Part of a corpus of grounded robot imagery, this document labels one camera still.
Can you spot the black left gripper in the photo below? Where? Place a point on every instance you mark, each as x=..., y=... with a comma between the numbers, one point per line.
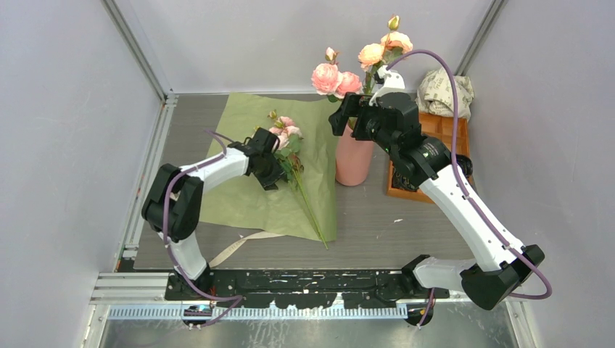
x=278, y=173

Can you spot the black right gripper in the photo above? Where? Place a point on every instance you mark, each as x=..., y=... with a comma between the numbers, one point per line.
x=352, y=105

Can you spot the pink flower stem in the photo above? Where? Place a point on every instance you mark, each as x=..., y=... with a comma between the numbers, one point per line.
x=287, y=153
x=329, y=81

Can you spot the pink cylindrical vase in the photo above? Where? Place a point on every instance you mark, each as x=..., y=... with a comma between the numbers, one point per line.
x=353, y=159

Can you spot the peach paper bouquet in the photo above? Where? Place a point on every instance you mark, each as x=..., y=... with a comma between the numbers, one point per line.
x=241, y=202

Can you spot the beige ribbon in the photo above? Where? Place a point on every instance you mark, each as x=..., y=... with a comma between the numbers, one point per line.
x=232, y=248

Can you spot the peach flower stem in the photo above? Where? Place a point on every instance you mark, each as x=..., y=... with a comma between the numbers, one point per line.
x=375, y=55

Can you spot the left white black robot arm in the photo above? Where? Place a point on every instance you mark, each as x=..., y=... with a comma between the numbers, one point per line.
x=173, y=202

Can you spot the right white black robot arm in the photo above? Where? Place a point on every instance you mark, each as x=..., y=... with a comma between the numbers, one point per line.
x=501, y=263

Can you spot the orange compartment tray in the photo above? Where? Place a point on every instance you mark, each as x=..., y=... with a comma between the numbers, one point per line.
x=441, y=128

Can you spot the crumpled white patterned cloth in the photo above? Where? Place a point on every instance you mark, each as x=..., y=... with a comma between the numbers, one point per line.
x=435, y=95

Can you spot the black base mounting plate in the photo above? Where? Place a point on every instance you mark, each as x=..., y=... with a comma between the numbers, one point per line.
x=307, y=289

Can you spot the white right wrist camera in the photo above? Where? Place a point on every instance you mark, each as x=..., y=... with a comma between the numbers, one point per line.
x=390, y=81

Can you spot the aluminium front rail frame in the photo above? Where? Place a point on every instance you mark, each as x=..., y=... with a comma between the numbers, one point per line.
x=167, y=296

